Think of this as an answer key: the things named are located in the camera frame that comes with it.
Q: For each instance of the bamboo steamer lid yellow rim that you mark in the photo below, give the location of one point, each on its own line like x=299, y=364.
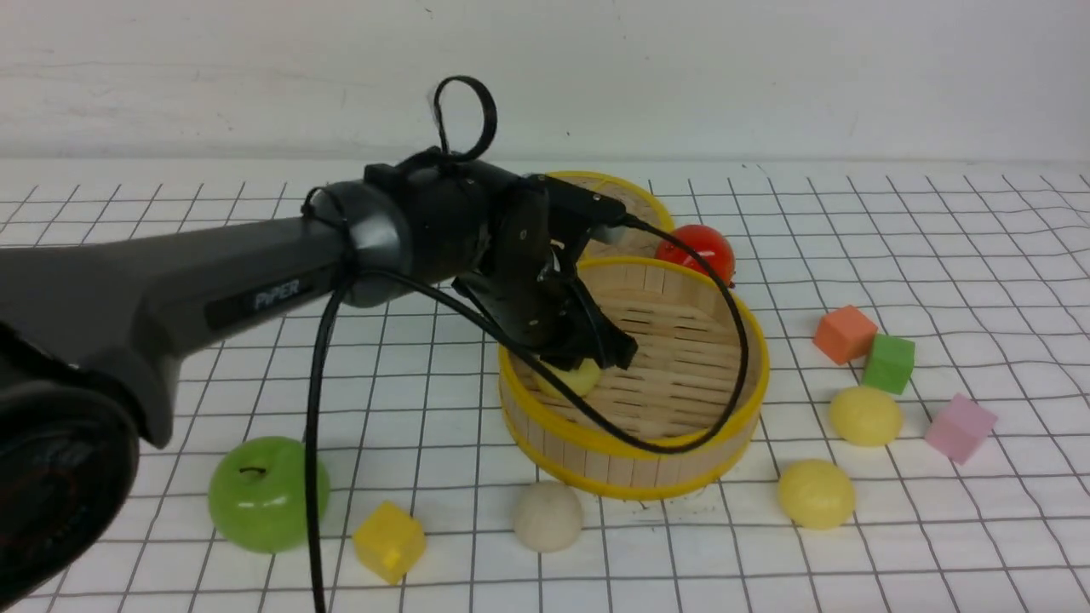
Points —
x=638, y=201

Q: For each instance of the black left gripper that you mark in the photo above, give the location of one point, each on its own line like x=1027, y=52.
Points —
x=530, y=290

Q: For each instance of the green cube block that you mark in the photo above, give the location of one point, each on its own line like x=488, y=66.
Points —
x=890, y=363

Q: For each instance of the yellow bun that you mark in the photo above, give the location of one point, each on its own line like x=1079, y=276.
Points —
x=866, y=416
x=816, y=494
x=580, y=380

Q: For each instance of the white bun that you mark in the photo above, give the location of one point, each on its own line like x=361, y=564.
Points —
x=548, y=517

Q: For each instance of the green apple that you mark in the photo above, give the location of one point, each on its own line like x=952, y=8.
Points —
x=256, y=496

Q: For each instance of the yellow cube block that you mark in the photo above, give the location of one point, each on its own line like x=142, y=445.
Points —
x=389, y=542

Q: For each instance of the bamboo steamer tray yellow rim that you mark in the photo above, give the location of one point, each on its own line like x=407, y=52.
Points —
x=687, y=367

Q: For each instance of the orange cube block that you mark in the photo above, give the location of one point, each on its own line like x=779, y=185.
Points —
x=845, y=334

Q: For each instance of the red tomato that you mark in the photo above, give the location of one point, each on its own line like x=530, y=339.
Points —
x=706, y=242

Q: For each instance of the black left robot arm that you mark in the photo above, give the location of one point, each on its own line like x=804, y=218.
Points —
x=94, y=336

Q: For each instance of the pink cube block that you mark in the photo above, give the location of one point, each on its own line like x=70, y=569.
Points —
x=960, y=429

